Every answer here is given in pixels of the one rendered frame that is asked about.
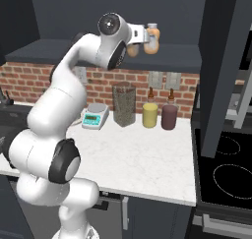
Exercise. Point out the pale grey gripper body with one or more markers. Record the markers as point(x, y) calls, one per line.
point(147, 36)

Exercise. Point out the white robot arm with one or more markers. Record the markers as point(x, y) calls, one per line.
point(62, 118)

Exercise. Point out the orange condiment bottle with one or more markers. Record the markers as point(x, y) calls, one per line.
point(154, 44)

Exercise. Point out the orange rounded shaker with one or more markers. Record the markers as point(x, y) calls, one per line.
point(132, 50)

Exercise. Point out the yellow bottle with brown top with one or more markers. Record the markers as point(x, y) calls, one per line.
point(150, 115)

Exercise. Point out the dark open cabinet door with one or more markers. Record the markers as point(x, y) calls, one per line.
point(18, 23)
point(220, 69)

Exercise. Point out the dark red bottle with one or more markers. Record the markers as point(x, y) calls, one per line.
point(169, 116)

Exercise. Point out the dark base cabinet door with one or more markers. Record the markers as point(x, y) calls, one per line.
point(157, 220)
point(11, 210)

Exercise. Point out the glass jar of grains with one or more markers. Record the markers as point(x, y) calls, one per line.
point(124, 105)

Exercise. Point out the white kitchen scale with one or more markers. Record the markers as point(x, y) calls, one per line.
point(95, 116)

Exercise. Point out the black tap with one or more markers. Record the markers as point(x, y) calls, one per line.
point(6, 98)

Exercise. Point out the black sink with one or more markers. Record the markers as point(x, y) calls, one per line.
point(13, 118)

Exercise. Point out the black hob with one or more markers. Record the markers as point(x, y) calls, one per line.
point(226, 180)

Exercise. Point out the grey dishwasher front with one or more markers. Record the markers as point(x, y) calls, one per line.
point(111, 220)

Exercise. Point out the dark oven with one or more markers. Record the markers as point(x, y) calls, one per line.
point(223, 225)

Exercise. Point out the dark wall cabinet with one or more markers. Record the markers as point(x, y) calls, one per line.
point(170, 57)

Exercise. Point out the grey wall switch plate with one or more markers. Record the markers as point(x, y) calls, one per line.
point(173, 81)
point(156, 80)

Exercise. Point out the white wall outlet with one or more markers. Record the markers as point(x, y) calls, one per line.
point(81, 74)

